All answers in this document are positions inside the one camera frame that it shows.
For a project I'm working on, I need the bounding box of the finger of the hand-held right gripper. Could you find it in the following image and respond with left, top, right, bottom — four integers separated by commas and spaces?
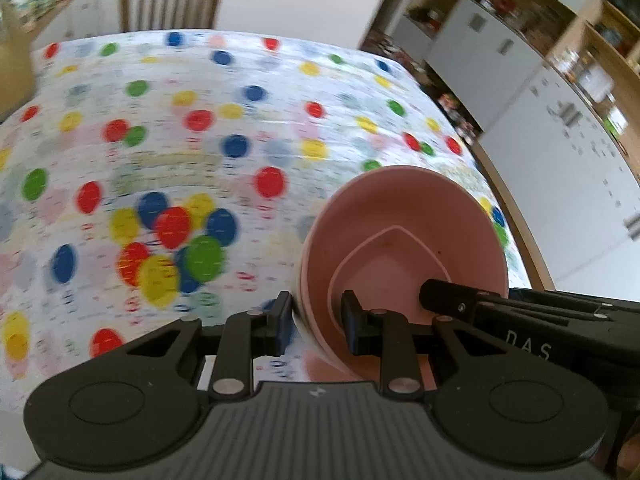
419, 279, 506, 328

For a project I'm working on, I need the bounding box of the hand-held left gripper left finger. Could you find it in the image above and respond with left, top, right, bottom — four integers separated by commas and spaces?
102, 290, 295, 403

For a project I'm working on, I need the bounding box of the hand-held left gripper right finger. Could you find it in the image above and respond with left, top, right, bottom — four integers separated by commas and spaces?
341, 289, 501, 403

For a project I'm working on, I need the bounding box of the pink mouse-shaped divided plate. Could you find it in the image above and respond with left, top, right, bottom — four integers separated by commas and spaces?
304, 350, 351, 387

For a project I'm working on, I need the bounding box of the pink bowl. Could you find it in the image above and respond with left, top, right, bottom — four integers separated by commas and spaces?
299, 164, 511, 382

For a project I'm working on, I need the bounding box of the row of shoes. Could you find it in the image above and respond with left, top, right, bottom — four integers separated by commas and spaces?
370, 30, 426, 86
435, 92, 483, 146

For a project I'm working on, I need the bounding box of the balloon printed tablecloth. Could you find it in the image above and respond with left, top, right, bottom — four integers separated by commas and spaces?
0, 30, 531, 411

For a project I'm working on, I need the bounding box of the row of bottles and jars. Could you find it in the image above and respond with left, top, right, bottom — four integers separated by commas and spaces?
550, 45, 616, 106

